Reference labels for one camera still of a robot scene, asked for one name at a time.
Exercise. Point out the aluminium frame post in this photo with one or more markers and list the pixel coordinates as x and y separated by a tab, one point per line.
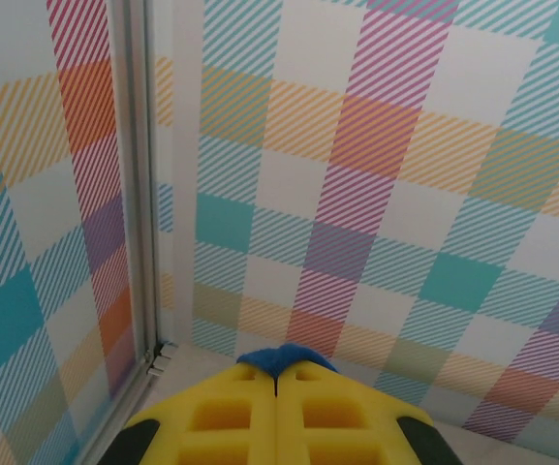
133	169

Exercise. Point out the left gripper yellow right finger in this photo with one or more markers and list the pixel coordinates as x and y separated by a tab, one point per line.
342	421

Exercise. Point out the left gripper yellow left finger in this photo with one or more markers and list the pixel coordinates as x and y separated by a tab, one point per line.
221	421

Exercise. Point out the blue t-shirt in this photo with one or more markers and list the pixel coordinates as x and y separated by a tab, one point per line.
284	356

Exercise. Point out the aluminium table side rail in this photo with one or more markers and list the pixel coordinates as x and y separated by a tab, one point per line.
119	416

